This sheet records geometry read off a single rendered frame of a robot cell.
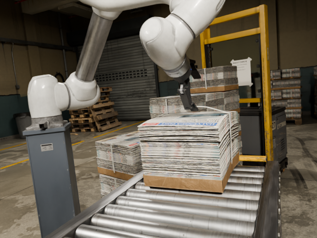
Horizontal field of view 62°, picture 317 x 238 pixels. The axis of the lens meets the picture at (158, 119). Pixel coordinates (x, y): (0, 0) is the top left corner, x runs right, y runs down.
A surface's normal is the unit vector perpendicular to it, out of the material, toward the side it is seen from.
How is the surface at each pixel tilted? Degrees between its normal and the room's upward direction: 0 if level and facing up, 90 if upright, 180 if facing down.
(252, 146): 90
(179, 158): 94
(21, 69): 90
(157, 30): 77
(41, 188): 90
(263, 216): 0
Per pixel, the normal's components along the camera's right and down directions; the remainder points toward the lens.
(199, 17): 0.28, 0.37
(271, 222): -0.09, -0.99
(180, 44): 0.66, 0.47
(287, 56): -0.42, 0.14
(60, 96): 0.73, 0.00
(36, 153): 0.18, 0.11
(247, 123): -0.67, 0.15
